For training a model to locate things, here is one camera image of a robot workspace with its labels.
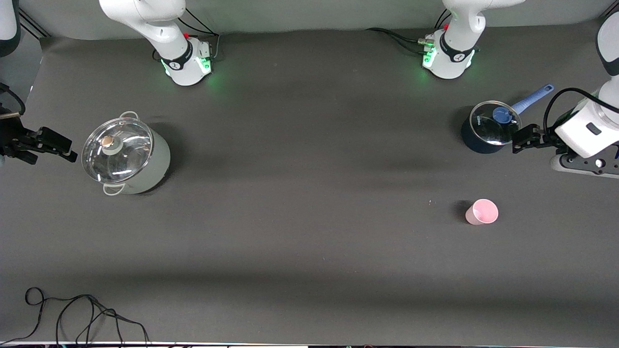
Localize pink plastic cup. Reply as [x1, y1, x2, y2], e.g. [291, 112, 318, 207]
[465, 199, 499, 226]

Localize glass lid with blue knob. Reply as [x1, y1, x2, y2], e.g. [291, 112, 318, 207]
[470, 101, 523, 146]

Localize dark blue saucepan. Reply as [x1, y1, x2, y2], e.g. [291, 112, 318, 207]
[461, 84, 555, 154]

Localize glass lid with tan knob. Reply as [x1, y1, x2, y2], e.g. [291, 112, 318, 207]
[81, 117, 154, 184]

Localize pale green stock pot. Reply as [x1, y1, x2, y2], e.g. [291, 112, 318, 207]
[81, 111, 171, 196]

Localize dark grey table mat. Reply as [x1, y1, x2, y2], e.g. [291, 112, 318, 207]
[0, 17, 619, 345]

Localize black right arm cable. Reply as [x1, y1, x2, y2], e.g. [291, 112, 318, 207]
[0, 82, 26, 116]

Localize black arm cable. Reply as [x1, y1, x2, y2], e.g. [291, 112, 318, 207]
[543, 87, 619, 138]
[0, 82, 26, 116]

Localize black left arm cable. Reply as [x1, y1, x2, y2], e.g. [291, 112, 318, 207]
[543, 87, 619, 138]

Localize thin black loose cable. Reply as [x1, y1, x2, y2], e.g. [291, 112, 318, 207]
[0, 287, 150, 345]

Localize black left arm base cables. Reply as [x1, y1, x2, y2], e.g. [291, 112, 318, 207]
[365, 28, 433, 55]

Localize black arm base cables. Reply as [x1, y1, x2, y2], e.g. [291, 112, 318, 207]
[177, 7, 221, 61]
[365, 28, 433, 55]

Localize black right arm base cables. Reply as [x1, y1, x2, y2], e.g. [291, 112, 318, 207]
[177, 7, 221, 61]

